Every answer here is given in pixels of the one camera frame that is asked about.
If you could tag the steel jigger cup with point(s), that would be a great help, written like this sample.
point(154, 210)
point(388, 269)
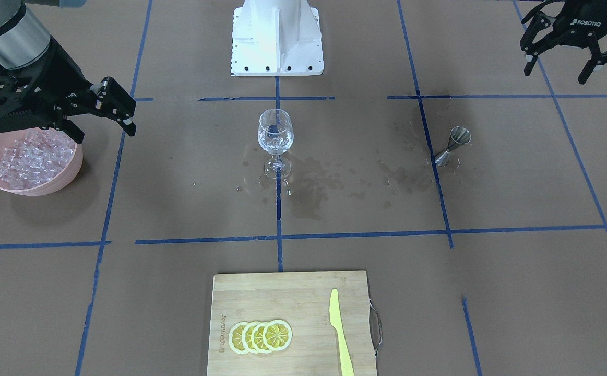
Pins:
point(458, 137)

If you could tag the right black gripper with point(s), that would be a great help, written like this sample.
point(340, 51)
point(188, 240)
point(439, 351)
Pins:
point(59, 68)

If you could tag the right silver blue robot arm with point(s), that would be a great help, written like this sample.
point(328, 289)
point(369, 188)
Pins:
point(23, 38)

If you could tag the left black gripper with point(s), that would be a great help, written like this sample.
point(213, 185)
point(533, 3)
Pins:
point(581, 24)

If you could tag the pink bowl of ice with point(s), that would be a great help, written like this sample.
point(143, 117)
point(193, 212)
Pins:
point(38, 162)

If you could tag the yellow lemon slices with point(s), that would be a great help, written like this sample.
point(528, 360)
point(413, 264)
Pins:
point(259, 337)

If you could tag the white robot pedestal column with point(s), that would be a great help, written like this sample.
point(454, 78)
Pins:
point(276, 38)

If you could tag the yellow plastic knife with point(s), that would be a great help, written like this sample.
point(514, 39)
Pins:
point(335, 319)

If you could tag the clear wine glass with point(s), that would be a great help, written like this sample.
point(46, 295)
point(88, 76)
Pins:
point(276, 136)

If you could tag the bamboo cutting board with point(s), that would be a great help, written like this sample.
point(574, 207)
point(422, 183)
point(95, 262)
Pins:
point(301, 299)

